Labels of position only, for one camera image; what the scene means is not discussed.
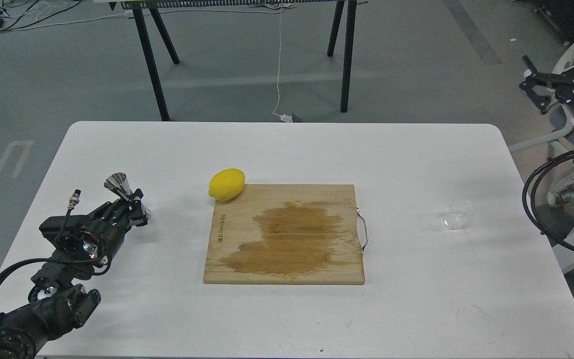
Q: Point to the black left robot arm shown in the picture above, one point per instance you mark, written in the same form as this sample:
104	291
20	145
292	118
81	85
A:
57	304

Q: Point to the wooden cutting board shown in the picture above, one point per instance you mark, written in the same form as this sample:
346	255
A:
286	234

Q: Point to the small clear glass cup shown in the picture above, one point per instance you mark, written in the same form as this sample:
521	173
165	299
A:
458	214

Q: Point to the steel jigger measuring cup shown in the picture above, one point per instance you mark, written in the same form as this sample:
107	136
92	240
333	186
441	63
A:
118	184

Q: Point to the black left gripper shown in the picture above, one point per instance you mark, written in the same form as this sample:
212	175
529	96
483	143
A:
99	234

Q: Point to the yellow lemon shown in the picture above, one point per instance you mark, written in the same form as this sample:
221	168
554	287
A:
227	184

